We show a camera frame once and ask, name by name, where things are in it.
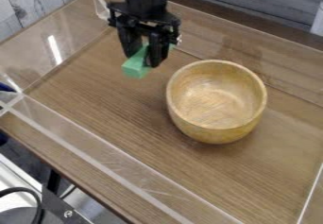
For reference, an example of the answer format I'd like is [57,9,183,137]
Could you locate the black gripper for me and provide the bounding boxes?
[107,0,181,68]

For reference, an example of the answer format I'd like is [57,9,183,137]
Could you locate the blue object left edge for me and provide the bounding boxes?
[0,82,17,92]

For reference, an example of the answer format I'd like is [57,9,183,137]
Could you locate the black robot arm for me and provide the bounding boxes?
[106,0,182,68]

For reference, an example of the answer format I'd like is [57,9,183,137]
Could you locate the black cable bottom left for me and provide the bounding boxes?
[0,186,46,224]

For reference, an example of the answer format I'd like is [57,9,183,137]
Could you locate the clear acrylic enclosure wall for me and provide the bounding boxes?
[0,0,323,224]

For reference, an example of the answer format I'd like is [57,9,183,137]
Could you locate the green rectangular block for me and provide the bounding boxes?
[122,43,169,78]

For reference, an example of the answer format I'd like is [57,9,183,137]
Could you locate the black table leg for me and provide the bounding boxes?
[47,170,62,195]

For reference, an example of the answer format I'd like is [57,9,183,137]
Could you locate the brown wooden bowl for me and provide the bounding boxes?
[166,60,267,145]

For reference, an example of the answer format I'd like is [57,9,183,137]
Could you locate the black metal bracket with screw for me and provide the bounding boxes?
[39,188,94,224]

